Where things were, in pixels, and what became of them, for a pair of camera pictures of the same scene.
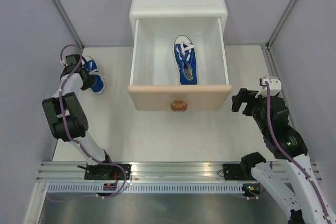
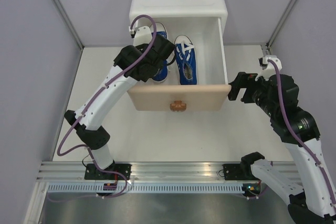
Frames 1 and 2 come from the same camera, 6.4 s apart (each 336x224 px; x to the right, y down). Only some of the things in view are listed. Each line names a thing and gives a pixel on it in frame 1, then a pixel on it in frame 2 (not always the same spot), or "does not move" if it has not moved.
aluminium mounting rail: x=160 y=172 does not move
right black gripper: x=244 y=95 to x=244 y=80
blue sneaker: x=185 y=54 does not move
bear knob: x=178 y=105 does not move
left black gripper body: x=88 y=82 to x=155 y=71
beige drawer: x=155 y=83 does not move
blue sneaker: x=99 y=85 to x=163 y=74
